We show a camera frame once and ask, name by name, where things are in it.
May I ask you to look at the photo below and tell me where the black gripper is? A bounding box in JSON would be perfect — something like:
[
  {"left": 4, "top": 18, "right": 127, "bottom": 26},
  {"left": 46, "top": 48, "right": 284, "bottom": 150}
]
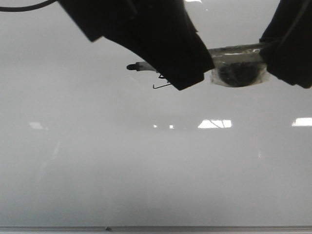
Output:
[
  {"left": 259, "top": 0, "right": 312, "bottom": 89},
  {"left": 58, "top": 0, "right": 215, "bottom": 90}
]

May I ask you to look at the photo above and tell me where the white whiteboard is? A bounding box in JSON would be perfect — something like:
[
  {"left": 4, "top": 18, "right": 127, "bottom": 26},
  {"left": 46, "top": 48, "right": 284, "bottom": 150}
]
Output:
[{"left": 0, "top": 3, "right": 312, "bottom": 226}]

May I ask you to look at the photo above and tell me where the grey aluminium whiteboard tray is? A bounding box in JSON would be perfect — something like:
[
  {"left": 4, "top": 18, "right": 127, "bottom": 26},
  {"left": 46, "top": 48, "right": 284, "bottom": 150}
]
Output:
[{"left": 0, "top": 225, "right": 312, "bottom": 233}]

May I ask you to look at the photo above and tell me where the taped black whiteboard eraser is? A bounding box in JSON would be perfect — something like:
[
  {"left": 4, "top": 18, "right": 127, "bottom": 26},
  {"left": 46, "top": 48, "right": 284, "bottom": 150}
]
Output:
[{"left": 209, "top": 43, "right": 270, "bottom": 88}]

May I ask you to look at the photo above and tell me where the black cable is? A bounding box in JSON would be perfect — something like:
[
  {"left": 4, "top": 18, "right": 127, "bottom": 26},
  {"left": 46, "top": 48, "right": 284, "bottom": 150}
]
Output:
[{"left": 0, "top": 0, "right": 53, "bottom": 12}]

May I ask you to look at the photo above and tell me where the white black whiteboard marker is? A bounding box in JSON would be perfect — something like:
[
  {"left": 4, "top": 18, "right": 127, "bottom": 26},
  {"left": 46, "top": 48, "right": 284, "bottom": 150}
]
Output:
[{"left": 126, "top": 61, "right": 158, "bottom": 73}]

